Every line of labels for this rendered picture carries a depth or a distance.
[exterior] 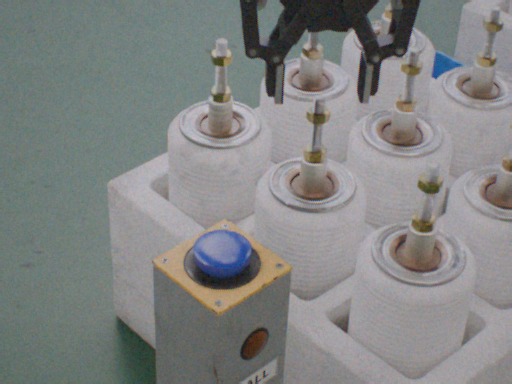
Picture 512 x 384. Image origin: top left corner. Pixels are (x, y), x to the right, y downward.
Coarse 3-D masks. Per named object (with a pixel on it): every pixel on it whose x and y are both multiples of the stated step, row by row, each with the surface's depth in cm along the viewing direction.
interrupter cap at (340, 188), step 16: (288, 160) 95; (272, 176) 93; (288, 176) 93; (336, 176) 93; (352, 176) 93; (272, 192) 91; (288, 192) 91; (304, 192) 92; (320, 192) 92; (336, 192) 92; (352, 192) 91; (304, 208) 89; (320, 208) 89; (336, 208) 90
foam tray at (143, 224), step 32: (160, 160) 106; (128, 192) 102; (160, 192) 106; (448, 192) 105; (128, 224) 104; (160, 224) 99; (192, 224) 99; (128, 256) 107; (128, 288) 109; (352, 288) 93; (128, 320) 113; (288, 320) 90; (320, 320) 90; (480, 320) 91; (288, 352) 92; (320, 352) 88; (352, 352) 87; (480, 352) 87
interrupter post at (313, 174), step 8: (304, 160) 90; (304, 168) 91; (312, 168) 90; (320, 168) 90; (304, 176) 91; (312, 176) 91; (320, 176) 91; (304, 184) 91; (312, 184) 91; (320, 184) 91; (312, 192) 92
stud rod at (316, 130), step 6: (318, 96) 87; (318, 102) 87; (324, 102) 87; (318, 108) 87; (324, 108) 87; (312, 126) 89; (318, 126) 88; (312, 132) 89; (318, 132) 89; (312, 138) 89; (318, 138) 89; (312, 144) 90; (318, 144) 89; (312, 150) 90; (318, 150) 90
